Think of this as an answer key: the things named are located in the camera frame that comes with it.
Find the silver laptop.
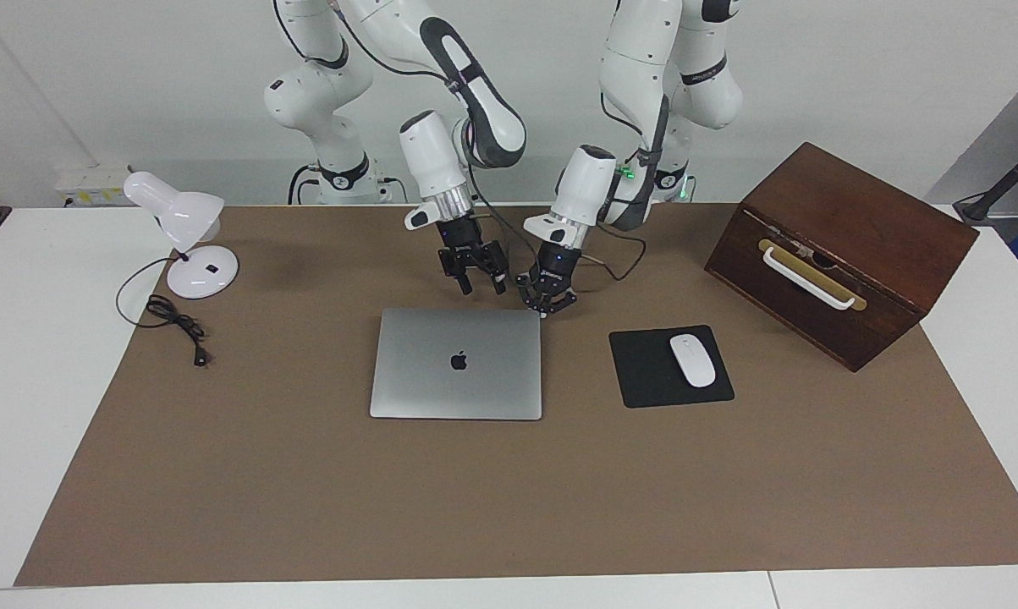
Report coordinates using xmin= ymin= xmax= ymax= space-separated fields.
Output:
xmin=369 ymin=307 xmax=543 ymax=421

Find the black mouse pad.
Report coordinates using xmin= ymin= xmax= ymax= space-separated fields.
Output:
xmin=608 ymin=325 xmax=735 ymax=409

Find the white computer mouse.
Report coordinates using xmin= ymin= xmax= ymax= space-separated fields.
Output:
xmin=669 ymin=334 xmax=718 ymax=388

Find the brown table mat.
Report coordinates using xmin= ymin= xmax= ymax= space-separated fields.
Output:
xmin=14 ymin=203 xmax=1018 ymax=587

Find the white desk lamp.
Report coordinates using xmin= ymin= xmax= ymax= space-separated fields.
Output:
xmin=123 ymin=171 xmax=240 ymax=299

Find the dark wooden box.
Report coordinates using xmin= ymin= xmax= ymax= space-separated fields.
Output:
xmin=704 ymin=141 xmax=980 ymax=373

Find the black tripod leg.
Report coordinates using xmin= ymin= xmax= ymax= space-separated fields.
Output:
xmin=953 ymin=131 xmax=1018 ymax=225

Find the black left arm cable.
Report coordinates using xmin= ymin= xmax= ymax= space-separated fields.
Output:
xmin=576 ymin=224 xmax=648 ymax=282

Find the black base cable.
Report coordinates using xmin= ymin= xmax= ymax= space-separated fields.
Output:
xmin=287 ymin=163 xmax=320 ymax=205

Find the white box handle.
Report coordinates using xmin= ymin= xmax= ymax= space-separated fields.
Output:
xmin=762 ymin=245 xmax=856 ymax=311

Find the black lamp power cable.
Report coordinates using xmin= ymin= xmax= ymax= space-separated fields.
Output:
xmin=116 ymin=254 xmax=213 ymax=369

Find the brass handle plate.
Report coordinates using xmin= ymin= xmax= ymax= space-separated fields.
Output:
xmin=758 ymin=239 xmax=867 ymax=312

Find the white wall power strip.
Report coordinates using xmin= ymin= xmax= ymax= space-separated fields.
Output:
xmin=55 ymin=165 xmax=130 ymax=206

